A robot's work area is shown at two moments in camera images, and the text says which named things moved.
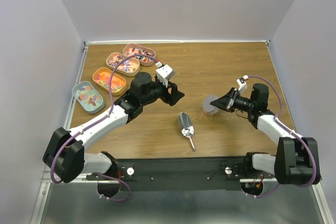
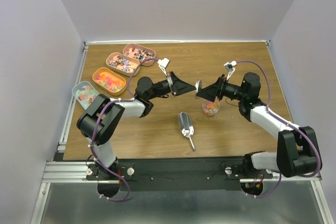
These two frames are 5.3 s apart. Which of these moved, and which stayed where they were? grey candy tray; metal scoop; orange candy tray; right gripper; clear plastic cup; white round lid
Moved: white round lid; right gripper
Stayed: clear plastic cup; orange candy tray; metal scoop; grey candy tray
